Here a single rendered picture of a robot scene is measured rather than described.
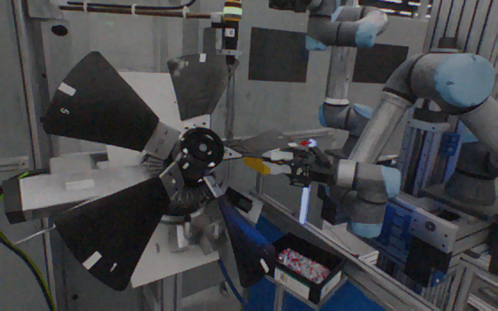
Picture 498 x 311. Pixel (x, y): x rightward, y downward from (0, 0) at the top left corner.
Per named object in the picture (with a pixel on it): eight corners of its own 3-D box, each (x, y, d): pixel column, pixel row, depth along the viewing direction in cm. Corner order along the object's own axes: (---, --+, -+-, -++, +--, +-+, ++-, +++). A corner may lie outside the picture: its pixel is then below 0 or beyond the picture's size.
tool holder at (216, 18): (204, 52, 82) (206, 11, 80) (218, 53, 89) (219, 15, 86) (236, 55, 80) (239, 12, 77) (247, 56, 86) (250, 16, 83)
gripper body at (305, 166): (288, 159, 82) (336, 167, 79) (295, 147, 90) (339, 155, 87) (286, 185, 85) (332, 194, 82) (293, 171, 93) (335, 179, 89)
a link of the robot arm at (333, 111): (345, 134, 148) (364, 4, 128) (315, 129, 155) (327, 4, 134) (351, 127, 158) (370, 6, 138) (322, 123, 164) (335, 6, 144)
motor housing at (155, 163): (142, 226, 93) (153, 215, 83) (127, 154, 100) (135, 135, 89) (213, 209, 106) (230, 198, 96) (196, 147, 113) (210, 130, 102)
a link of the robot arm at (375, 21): (392, 35, 138) (369, 57, 99) (365, 34, 142) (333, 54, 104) (397, 5, 132) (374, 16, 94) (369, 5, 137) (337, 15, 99)
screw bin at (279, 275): (255, 269, 100) (257, 251, 98) (286, 248, 113) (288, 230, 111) (316, 307, 87) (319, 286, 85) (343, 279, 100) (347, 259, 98)
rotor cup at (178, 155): (151, 154, 87) (164, 132, 77) (195, 135, 96) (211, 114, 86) (179, 198, 86) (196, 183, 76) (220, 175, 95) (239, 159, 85)
